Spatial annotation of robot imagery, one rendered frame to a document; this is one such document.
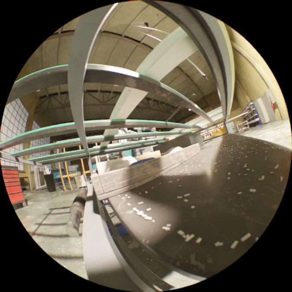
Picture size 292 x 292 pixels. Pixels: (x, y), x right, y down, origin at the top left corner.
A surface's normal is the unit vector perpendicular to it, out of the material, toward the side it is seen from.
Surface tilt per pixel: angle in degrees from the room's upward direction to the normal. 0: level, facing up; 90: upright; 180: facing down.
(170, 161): 90
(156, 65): 180
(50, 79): 180
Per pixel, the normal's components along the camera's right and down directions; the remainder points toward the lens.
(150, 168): 0.56, -0.25
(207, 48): 0.26, 0.96
